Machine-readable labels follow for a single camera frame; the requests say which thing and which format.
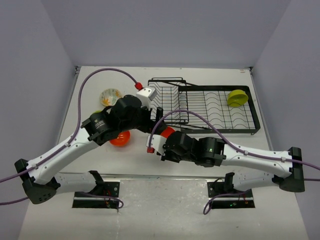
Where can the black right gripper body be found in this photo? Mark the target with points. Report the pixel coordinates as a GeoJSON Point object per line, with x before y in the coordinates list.
{"type": "Point", "coordinates": [171, 155]}

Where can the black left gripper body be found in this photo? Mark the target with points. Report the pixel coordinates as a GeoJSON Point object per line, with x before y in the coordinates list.
{"type": "Point", "coordinates": [142, 121]}

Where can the orange bowl front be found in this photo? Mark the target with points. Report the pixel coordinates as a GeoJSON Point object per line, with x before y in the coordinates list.
{"type": "Point", "coordinates": [122, 140]}

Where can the orange bowl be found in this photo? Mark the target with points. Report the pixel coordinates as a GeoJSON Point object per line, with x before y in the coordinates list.
{"type": "Point", "coordinates": [122, 140]}
{"type": "Point", "coordinates": [167, 132]}

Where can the white floral leaf bowl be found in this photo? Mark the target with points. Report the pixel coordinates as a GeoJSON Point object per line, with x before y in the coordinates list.
{"type": "Point", "coordinates": [109, 97]}

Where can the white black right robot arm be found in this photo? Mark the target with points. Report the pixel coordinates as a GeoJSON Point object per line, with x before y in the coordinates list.
{"type": "Point", "coordinates": [269, 168]}

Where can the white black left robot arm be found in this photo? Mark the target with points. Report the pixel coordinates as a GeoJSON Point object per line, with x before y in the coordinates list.
{"type": "Point", "coordinates": [41, 177]}

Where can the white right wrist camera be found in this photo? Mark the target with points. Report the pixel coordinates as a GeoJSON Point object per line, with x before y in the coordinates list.
{"type": "Point", "coordinates": [155, 144]}

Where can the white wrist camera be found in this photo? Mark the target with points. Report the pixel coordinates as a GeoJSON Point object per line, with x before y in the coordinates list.
{"type": "Point", "coordinates": [146, 96]}
{"type": "Point", "coordinates": [155, 144]}

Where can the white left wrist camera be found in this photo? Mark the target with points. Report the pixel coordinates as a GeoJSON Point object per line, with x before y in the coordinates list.
{"type": "Point", "coordinates": [146, 96]}

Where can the black wire dish rack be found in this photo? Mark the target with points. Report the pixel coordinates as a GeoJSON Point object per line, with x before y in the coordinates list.
{"type": "Point", "coordinates": [195, 107]}

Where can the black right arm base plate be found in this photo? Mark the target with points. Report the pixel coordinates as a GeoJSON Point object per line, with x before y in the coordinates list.
{"type": "Point", "coordinates": [216, 187]}

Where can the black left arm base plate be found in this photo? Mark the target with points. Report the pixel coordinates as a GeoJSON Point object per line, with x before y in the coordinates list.
{"type": "Point", "coordinates": [102, 198]}

